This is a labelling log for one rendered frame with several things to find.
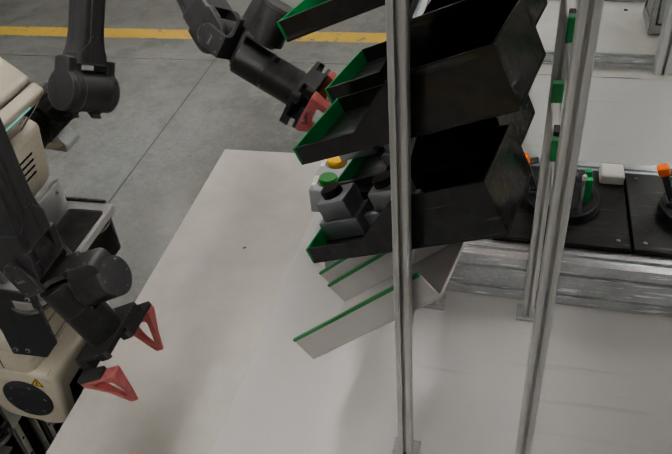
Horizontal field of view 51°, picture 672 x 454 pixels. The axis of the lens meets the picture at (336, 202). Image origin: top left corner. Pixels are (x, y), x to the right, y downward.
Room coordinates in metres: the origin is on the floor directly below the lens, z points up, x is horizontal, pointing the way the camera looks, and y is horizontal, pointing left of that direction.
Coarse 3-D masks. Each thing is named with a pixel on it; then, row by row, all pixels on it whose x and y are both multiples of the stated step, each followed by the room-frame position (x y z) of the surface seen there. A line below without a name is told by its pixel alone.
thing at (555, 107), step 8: (416, 0) 0.70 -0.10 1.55; (568, 0) 0.85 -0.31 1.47; (568, 8) 0.82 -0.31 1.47; (568, 48) 0.71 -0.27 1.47; (568, 56) 0.69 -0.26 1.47; (568, 64) 0.68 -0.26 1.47; (552, 104) 0.87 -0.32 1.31; (560, 104) 0.87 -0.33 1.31; (552, 112) 0.85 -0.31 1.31; (560, 112) 0.84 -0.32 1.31; (552, 120) 0.82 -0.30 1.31; (560, 120) 0.82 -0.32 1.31; (552, 128) 0.80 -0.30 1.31; (552, 136) 0.78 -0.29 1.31; (552, 168) 0.71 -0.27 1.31; (552, 176) 0.70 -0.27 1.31
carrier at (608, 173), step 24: (600, 168) 1.15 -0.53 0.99; (528, 192) 1.09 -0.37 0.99; (576, 192) 1.07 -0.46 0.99; (600, 192) 1.09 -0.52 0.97; (528, 216) 1.04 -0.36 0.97; (576, 216) 1.00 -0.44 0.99; (600, 216) 1.02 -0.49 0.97; (624, 216) 1.01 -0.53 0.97; (504, 240) 0.99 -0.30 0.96; (528, 240) 0.97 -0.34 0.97; (576, 240) 0.96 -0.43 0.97; (600, 240) 0.95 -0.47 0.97; (624, 240) 0.95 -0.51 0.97
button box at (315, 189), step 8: (320, 168) 1.28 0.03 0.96; (328, 168) 1.27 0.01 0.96; (336, 168) 1.27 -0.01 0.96; (344, 168) 1.27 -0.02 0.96; (312, 184) 1.22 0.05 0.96; (320, 184) 1.21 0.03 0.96; (312, 192) 1.20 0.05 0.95; (320, 192) 1.19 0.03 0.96; (312, 200) 1.20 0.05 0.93; (312, 208) 1.20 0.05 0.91
